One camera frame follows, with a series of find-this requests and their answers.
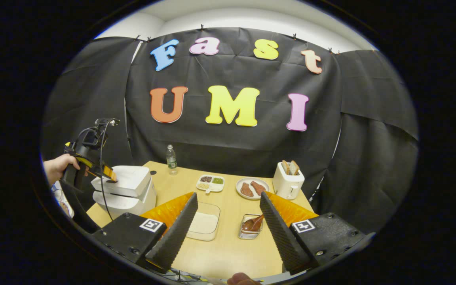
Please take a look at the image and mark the white toaster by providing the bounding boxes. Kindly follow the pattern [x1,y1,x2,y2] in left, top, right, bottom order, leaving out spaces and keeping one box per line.
[272,160,305,200]

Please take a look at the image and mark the black cable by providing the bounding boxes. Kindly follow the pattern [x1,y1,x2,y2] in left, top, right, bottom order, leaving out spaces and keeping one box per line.
[99,133,114,221]

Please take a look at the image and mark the white divided grain dish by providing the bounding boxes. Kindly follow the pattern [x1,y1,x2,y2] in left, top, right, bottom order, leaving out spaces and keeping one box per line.
[196,175,225,194]

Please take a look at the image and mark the black backdrop cloth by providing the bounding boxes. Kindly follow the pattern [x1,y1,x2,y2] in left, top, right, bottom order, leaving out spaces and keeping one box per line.
[40,27,419,234]

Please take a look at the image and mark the white rice cooker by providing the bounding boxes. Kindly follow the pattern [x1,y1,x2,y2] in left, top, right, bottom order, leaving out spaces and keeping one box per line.
[91,165,157,220]

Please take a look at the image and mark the clear plastic water bottle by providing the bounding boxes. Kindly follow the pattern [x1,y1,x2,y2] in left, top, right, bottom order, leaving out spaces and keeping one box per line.
[166,144,178,175]

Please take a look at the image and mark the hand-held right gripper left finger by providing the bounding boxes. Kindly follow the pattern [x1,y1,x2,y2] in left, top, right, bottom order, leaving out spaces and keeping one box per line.
[91,192,199,274]

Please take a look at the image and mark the brown wooden spoon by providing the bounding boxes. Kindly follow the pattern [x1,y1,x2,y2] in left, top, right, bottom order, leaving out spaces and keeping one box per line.
[242,215,264,233]

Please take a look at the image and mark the white round plate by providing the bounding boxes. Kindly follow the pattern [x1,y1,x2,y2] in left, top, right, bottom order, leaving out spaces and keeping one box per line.
[236,177,270,200]

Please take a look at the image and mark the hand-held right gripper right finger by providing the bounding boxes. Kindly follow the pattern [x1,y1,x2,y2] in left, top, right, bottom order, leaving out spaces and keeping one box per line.
[260,191,367,276]

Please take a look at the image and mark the white rice grains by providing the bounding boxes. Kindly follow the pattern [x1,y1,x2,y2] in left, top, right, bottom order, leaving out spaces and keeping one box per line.
[190,212,218,234]

